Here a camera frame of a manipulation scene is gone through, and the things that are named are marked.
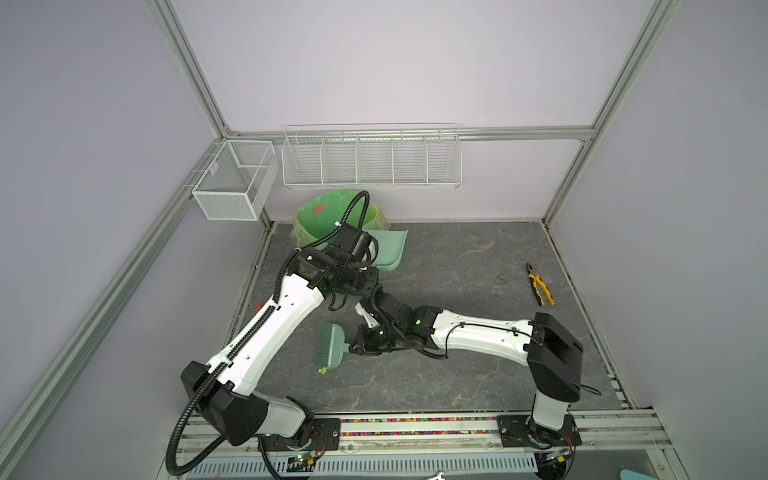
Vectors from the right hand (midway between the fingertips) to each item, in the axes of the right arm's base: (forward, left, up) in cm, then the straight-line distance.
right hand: (347, 354), depth 75 cm
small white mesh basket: (+58, +44, +10) cm, 73 cm away
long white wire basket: (+60, -4, +19) cm, 63 cm away
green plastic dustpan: (+24, -11, +14) cm, 30 cm away
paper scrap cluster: (0, +9, -11) cm, 14 cm away
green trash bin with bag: (+41, +12, +10) cm, 44 cm away
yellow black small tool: (+27, -61, -12) cm, 68 cm away
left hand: (+12, -7, +12) cm, 18 cm away
